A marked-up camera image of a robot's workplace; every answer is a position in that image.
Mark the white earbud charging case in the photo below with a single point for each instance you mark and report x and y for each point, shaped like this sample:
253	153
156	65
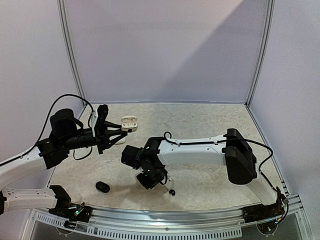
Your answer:
121	141

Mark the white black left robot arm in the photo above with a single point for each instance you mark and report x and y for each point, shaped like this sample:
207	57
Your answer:
67	133

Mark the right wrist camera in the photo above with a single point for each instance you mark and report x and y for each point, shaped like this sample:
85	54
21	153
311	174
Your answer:
130	156

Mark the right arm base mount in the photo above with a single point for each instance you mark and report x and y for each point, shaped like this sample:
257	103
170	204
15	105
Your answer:
259	212

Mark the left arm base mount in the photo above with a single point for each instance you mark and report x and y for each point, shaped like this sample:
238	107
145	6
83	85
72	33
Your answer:
73	212

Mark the beige charging case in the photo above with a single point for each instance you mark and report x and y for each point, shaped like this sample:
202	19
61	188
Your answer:
129	123

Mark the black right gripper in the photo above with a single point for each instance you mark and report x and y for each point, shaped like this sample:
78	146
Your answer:
149	180

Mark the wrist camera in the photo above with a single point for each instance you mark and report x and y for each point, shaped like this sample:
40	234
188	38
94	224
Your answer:
130	156
98	117

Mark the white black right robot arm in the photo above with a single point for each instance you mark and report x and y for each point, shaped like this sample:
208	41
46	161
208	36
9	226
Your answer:
230	150

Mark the black earbud near rail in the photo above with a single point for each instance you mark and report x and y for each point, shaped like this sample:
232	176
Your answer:
172	192

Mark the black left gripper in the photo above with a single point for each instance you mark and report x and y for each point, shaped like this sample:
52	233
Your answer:
102	137

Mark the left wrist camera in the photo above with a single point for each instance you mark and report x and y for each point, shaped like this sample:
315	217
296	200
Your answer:
98	117

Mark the aluminium front rail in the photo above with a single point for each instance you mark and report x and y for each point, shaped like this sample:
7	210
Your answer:
119	224

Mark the black oval charging case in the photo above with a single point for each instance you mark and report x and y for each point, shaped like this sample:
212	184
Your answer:
102	187

